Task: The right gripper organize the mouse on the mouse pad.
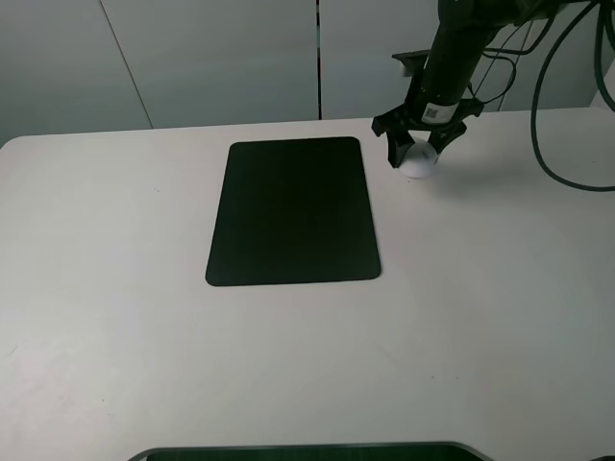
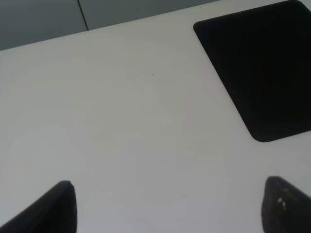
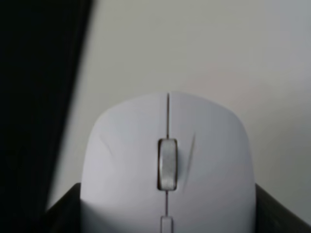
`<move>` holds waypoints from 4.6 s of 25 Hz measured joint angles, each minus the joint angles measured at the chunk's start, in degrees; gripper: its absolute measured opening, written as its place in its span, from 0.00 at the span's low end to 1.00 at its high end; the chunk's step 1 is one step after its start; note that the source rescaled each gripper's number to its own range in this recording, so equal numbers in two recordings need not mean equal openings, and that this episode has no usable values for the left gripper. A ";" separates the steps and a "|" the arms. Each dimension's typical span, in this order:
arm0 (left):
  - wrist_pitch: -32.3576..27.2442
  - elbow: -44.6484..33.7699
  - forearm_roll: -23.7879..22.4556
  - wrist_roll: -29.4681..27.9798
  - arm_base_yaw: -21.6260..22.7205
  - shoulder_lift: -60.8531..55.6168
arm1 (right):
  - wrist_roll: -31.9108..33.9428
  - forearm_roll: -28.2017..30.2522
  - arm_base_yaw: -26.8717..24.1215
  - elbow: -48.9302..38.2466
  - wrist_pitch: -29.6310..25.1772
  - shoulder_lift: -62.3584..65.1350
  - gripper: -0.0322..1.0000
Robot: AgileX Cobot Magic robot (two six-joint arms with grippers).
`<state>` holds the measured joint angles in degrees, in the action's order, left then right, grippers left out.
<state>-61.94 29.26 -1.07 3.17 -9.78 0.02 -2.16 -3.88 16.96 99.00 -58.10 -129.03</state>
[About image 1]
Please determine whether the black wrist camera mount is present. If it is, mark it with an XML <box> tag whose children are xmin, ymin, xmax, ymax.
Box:
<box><xmin>391</xmin><ymin>49</ymin><xmax>430</xmax><ymax>78</ymax></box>

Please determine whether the black mouse pad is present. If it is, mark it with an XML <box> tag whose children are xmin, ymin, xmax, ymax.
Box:
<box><xmin>205</xmin><ymin>136</ymin><xmax>381</xmax><ymax>287</ymax></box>

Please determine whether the thick black cable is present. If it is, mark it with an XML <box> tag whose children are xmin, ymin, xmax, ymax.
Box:
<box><xmin>529</xmin><ymin>0</ymin><xmax>615</xmax><ymax>191</ymax></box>

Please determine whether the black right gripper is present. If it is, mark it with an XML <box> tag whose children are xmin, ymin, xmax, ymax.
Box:
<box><xmin>371</xmin><ymin>71</ymin><xmax>482</xmax><ymax>169</ymax></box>

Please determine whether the thin black cable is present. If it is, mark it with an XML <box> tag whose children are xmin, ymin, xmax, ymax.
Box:
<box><xmin>468</xmin><ymin>13</ymin><xmax>554</xmax><ymax>105</ymax></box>

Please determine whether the white computer mouse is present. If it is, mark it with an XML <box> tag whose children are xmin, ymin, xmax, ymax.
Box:
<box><xmin>399</xmin><ymin>139</ymin><xmax>439</xmax><ymax>180</ymax></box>

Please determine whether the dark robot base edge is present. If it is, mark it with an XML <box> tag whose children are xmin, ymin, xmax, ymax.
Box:
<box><xmin>131</xmin><ymin>442</ymin><xmax>489</xmax><ymax>461</ymax></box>

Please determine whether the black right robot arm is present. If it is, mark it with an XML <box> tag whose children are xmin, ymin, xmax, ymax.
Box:
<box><xmin>372</xmin><ymin>1</ymin><xmax>566</xmax><ymax>168</ymax></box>

